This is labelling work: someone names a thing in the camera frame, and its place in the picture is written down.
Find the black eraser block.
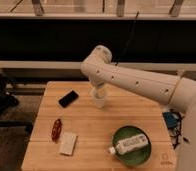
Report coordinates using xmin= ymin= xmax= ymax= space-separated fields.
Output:
xmin=59 ymin=91 xmax=79 ymax=108

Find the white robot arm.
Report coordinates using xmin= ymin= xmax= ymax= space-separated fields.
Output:
xmin=81 ymin=45 xmax=196 ymax=171

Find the red oblong snack packet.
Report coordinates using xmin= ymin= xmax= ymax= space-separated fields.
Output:
xmin=51 ymin=119 xmax=62 ymax=141

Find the white plastic bottle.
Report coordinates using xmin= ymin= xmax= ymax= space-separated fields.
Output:
xmin=109 ymin=134 xmax=148 ymax=155

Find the green round plate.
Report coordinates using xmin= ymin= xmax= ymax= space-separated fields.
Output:
xmin=109 ymin=125 xmax=152 ymax=167

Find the blue power adapter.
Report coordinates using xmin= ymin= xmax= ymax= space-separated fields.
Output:
xmin=163 ymin=112 xmax=178 ymax=129

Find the black office chair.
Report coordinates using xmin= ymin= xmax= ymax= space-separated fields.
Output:
xmin=0 ymin=74 xmax=33 ymax=133

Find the black hanging cable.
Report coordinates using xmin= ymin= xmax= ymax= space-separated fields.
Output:
xmin=115 ymin=10 xmax=141 ymax=66

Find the black floor cable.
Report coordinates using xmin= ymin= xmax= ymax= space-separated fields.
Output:
xmin=168 ymin=111 xmax=191 ymax=150

